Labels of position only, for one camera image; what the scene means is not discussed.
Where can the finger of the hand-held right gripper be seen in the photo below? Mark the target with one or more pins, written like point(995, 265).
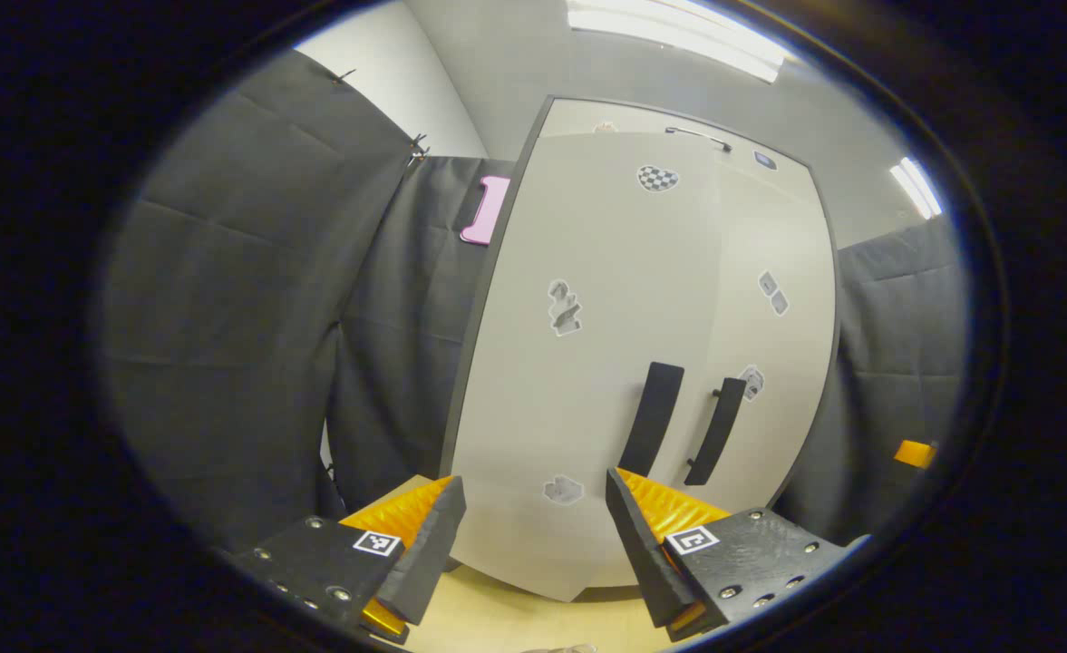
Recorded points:
point(914, 453)

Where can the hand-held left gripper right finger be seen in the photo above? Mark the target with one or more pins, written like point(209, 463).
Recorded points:
point(642, 562)

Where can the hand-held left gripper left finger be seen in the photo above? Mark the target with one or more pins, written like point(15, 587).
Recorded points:
point(424, 567)

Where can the grey cabinet door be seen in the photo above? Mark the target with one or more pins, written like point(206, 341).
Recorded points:
point(569, 408)
point(787, 345)

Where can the grey cabinet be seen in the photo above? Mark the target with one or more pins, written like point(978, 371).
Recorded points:
point(481, 304)

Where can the grey cabinet drawer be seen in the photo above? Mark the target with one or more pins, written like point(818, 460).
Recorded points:
point(624, 113)

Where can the small ceiling light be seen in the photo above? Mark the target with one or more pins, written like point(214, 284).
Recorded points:
point(916, 186)

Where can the black backdrop cloth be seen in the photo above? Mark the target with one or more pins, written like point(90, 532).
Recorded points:
point(225, 317)

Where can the large ceiling light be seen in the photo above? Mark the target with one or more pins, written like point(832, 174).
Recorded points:
point(678, 32)

